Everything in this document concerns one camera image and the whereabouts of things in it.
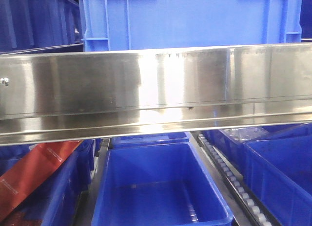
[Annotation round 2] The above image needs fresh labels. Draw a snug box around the blue bin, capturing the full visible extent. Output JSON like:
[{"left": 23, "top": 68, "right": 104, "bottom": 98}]
[
  {"left": 91, "top": 143, "right": 234, "bottom": 226},
  {"left": 202, "top": 123, "right": 312, "bottom": 175},
  {"left": 1, "top": 140, "right": 94, "bottom": 226},
  {"left": 111, "top": 132, "right": 191, "bottom": 149},
  {"left": 244, "top": 135, "right": 312, "bottom": 226}
]

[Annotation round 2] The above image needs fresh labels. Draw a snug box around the clear plastic bag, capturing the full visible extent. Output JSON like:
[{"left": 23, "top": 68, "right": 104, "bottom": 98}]
[{"left": 223, "top": 127, "right": 269, "bottom": 142}]

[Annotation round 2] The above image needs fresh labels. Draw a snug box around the light blue upper crate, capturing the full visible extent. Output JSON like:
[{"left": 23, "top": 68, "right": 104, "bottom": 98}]
[{"left": 79, "top": 0, "right": 302, "bottom": 51}]

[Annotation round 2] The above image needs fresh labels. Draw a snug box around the stainless steel shelf beam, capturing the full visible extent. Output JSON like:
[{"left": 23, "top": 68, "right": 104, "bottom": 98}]
[{"left": 0, "top": 43, "right": 312, "bottom": 146}]

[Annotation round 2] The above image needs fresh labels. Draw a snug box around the red foil bag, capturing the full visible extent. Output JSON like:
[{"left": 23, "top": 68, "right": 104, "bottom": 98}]
[{"left": 0, "top": 140, "right": 82, "bottom": 221}]

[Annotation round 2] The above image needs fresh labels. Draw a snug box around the white roller conveyor track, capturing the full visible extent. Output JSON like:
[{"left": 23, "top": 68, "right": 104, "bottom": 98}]
[{"left": 195, "top": 133, "right": 278, "bottom": 226}]

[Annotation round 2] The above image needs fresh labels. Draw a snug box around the dark blue upper-left crate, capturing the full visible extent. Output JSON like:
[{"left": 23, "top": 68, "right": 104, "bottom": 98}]
[{"left": 0, "top": 0, "right": 82, "bottom": 52}]

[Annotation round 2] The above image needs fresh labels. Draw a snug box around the steel lane divider rail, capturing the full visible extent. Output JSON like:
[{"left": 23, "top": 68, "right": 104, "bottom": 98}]
[{"left": 73, "top": 138, "right": 111, "bottom": 226}]

